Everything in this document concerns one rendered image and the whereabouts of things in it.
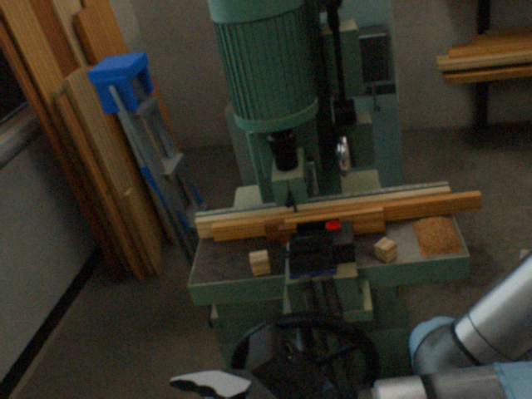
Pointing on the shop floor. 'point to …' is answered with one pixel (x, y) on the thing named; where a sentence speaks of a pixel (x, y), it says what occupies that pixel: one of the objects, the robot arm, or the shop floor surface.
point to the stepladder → (171, 206)
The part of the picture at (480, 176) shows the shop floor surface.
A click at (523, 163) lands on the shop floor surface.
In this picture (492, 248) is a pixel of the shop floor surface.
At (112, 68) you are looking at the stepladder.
